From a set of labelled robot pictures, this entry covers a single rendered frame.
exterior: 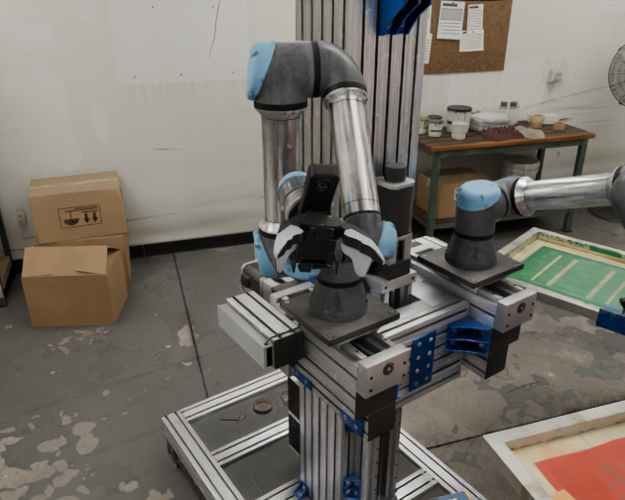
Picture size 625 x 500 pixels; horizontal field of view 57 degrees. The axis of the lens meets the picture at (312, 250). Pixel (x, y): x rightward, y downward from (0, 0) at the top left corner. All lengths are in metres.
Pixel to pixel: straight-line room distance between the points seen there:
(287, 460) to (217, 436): 0.34
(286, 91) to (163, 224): 3.63
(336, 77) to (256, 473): 1.74
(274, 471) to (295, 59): 1.75
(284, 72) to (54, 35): 3.35
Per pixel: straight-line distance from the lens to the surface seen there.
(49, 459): 3.12
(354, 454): 2.09
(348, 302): 1.42
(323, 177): 0.86
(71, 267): 3.91
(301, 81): 1.23
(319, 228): 0.87
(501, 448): 1.55
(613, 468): 1.65
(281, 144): 1.27
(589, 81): 6.09
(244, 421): 2.76
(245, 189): 4.78
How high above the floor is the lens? 2.02
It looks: 25 degrees down
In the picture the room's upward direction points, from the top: straight up
